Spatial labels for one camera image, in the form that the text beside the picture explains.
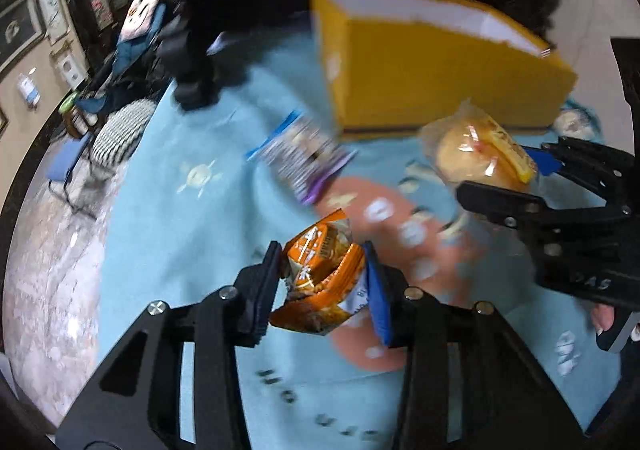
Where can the orange snack packet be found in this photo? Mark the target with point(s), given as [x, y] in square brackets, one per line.
[320, 265]

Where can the blue and purple snack packet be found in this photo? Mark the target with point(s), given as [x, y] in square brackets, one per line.
[300, 155]

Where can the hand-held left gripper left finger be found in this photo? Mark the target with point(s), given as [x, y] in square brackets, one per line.
[260, 290]

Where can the blue folding chair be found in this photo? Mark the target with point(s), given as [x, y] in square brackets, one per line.
[132, 60]

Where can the black and white checkered stool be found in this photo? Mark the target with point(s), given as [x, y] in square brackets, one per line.
[122, 130]

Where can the black framed picture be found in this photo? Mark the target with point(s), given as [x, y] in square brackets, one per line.
[20, 30]

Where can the dark framed flower picture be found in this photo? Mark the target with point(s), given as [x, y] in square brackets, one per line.
[97, 5]

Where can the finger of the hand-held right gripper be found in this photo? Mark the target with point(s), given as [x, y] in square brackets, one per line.
[500, 207]
[547, 162]

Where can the person's right hand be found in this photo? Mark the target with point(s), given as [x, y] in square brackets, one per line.
[602, 317]

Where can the blue and white wall dispenser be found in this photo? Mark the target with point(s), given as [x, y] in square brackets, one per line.
[30, 91]

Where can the green round object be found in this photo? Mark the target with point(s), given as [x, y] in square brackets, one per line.
[67, 103]

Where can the clear popcorn packet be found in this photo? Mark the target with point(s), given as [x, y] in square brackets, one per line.
[575, 120]

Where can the white framed floral picture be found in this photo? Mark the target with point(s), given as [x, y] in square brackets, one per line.
[55, 12]

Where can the light blue printed cloth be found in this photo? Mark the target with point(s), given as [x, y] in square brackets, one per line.
[200, 250]

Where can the yellow cardboard box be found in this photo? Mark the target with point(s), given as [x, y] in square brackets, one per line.
[425, 75]

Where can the blue seat metal chair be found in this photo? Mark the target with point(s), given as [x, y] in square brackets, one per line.
[67, 157]

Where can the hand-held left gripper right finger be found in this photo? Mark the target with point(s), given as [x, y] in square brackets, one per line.
[375, 295]

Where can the bun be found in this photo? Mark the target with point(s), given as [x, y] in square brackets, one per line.
[470, 155]

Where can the gold framed picture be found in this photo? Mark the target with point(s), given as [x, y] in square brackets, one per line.
[2, 120]

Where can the small hanging scroll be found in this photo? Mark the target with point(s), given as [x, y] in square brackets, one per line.
[70, 69]

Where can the white face cushion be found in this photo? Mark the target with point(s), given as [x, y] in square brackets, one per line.
[142, 15]

